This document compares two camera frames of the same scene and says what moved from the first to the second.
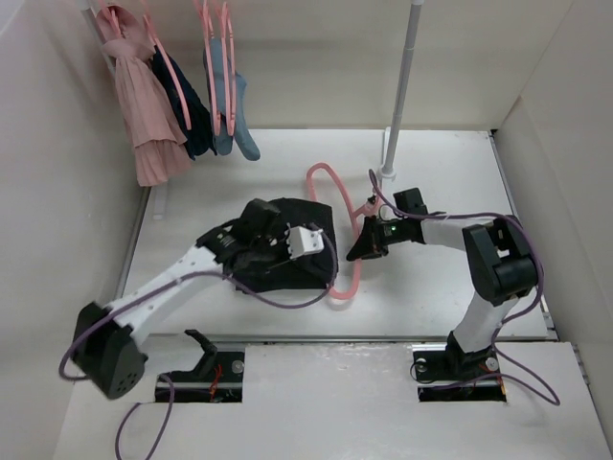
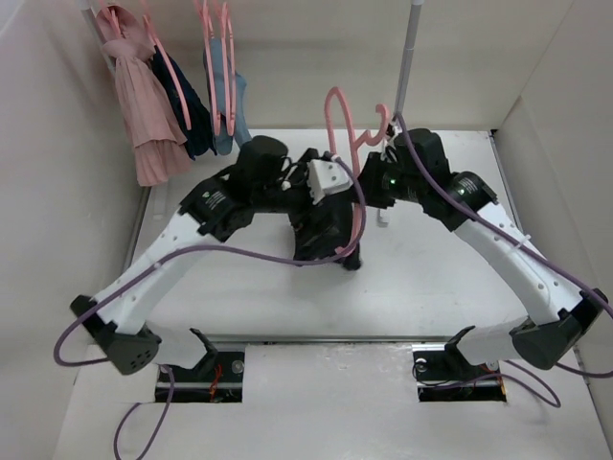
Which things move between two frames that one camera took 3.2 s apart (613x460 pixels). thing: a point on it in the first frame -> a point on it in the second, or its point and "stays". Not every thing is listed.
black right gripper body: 381,235 -> 385,181
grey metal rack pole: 404,81 stays
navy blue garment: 198,138 stays
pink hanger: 229,69 stays
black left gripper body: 261,240 -> 285,195
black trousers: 274,271 -> 324,227
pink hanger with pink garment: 116,27 stays
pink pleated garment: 148,112 stays
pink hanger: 369,208 -> 354,147
